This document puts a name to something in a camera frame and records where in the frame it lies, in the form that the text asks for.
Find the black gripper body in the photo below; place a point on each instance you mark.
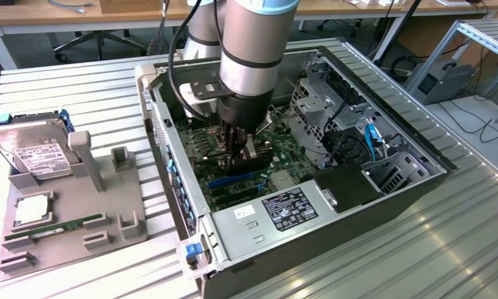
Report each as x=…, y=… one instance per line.
x=245, y=112

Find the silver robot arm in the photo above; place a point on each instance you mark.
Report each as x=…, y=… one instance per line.
x=249, y=46

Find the blue expansion slot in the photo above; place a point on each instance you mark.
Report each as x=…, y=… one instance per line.
x=228, y=182

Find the green motherboard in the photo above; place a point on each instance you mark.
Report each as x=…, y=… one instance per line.
x=290, y=155

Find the silver chipset heatsink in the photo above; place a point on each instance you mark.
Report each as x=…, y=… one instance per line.
x=282, y=182

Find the silver disk bay cage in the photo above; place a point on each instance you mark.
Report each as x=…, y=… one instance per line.
x=398, y=174
x=316, y=106

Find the grey power supply unit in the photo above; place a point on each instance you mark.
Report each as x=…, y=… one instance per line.
x=240, y=230

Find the black plastic shroud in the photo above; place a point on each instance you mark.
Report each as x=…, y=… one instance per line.
x=344, y=190

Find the light blue case latch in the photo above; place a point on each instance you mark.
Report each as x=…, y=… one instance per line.
x=192, y=250

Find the black office chair base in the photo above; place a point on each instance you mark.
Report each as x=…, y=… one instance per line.
x=354, y=29

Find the open black PC case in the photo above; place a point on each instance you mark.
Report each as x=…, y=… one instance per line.
x=316, y=264

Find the grey office chair base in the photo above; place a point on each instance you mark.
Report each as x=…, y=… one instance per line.
x=97, y=39

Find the black slanted pole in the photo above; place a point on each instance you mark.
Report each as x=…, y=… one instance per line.
x=399, y=28

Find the silver hard disk drive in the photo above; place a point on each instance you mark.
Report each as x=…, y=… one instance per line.
x=29, y=146

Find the green RAM stick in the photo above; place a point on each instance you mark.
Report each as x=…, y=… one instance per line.
x=61, y=227

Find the silver CPU chip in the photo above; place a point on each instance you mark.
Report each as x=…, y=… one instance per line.
x=32, y=210

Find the grey parts rack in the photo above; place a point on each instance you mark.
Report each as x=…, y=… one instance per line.
x=66, y=255

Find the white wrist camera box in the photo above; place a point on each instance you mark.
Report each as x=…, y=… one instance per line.
x=198, y=107

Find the aluminium frame table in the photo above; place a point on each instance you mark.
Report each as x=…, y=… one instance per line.
x=481, y=34

